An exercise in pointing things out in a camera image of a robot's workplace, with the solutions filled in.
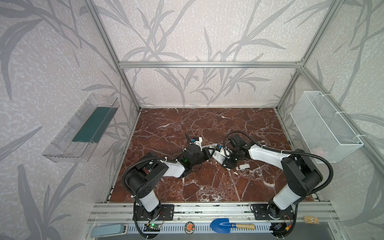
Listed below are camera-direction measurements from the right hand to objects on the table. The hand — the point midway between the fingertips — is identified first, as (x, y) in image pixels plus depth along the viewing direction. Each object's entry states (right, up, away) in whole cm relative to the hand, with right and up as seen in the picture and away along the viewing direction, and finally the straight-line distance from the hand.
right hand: (225, 156), depth 92 cm
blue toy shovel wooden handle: (-5, -27, -22) cm, 35 cm away
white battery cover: (+11, -6, -2) cm, 12 cm away
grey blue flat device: (-58, -27, -25) cm, 69 cm away
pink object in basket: (+43, +7, -18) cm, 47 cm away
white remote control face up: (-5, +1, -6) cm, 8 cm away
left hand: (-5, +7, -6) cm, 10 cm away
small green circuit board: (-38, -29, -21) cm, 52 cm away
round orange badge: (-20, -28, -22) cm, 41 cm away
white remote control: (-10, +5, +7) cm, 13 cm away
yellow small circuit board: (+38, -26, -21) cm, 50 cm away
